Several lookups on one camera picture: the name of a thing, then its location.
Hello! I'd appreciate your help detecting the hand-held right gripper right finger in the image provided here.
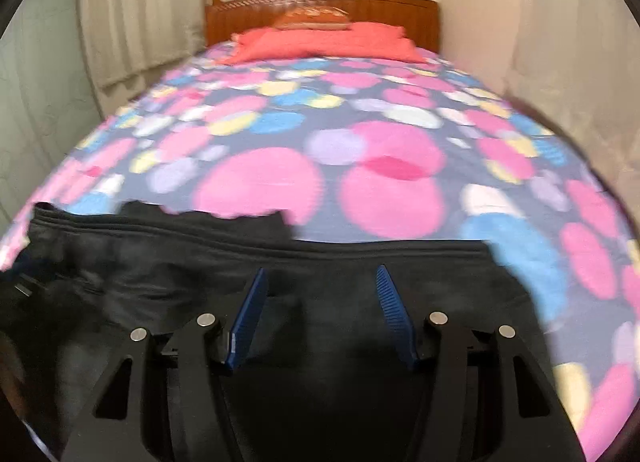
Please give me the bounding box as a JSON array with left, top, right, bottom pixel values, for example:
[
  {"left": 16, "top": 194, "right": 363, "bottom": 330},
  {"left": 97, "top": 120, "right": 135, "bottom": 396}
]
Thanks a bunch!
[{"left": 376, "top": 265, "right": 587, "bottom": 462}]

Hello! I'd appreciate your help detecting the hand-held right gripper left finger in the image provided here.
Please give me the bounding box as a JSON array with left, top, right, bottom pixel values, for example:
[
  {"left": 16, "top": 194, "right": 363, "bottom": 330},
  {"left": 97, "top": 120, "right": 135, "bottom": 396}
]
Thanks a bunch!
[{"left": 62, "top": 266, "right": 271, "bottom": 462}]

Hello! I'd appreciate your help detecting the black padded jacket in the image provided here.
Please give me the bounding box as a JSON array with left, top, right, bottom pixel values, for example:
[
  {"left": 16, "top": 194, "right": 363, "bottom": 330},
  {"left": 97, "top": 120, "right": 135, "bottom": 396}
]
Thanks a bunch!
[{"left": 0, "top": 201, "right": 556, "bottom": 462}]

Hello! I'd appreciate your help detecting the circle print bed sheet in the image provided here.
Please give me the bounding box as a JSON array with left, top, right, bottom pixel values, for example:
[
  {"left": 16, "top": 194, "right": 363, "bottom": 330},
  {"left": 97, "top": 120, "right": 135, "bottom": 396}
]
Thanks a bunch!
[{"left": 0, "top": 40, "right": 640, "bottom": 462}]

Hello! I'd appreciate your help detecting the red pillow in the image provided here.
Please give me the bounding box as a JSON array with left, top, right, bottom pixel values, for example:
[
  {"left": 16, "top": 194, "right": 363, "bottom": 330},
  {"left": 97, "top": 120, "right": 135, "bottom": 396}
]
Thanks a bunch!
[{"left": 225, "top": 22, "right": 426, "bottom": 66}]

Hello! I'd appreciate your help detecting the wooden bed headboard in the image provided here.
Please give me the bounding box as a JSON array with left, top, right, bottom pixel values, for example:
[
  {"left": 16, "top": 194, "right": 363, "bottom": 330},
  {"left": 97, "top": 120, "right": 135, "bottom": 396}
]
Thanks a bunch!
[{"left": 204, "top": 0, "right": 441, "bottom": 53}]

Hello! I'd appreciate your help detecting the small orange cushion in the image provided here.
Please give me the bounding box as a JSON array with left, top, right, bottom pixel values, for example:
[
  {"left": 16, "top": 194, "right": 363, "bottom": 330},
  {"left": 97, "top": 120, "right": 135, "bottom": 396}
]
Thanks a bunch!
[{"left": 272, "top": 5, "right": 351, "bottom": 32}]

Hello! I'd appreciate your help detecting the frosted glass sliding door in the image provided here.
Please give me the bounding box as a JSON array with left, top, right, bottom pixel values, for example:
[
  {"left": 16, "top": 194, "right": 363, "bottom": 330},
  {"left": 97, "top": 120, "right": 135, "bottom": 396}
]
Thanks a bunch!
[{"left": 0, "top": 0, "right": 106, "bottom": 223}]

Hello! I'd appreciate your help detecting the long white curtain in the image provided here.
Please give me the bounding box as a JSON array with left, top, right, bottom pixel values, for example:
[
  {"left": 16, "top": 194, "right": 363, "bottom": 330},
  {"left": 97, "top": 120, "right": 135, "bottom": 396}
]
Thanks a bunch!
[{"left": 500, "top": 0, "right": 640, "bottom": 183}]

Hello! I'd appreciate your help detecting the short white curtain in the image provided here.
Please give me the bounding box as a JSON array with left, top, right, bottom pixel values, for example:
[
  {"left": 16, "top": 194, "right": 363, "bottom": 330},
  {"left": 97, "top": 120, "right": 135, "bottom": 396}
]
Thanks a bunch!
[{"left": 80, "top": 0, "right": 211, "bottom": 90}]

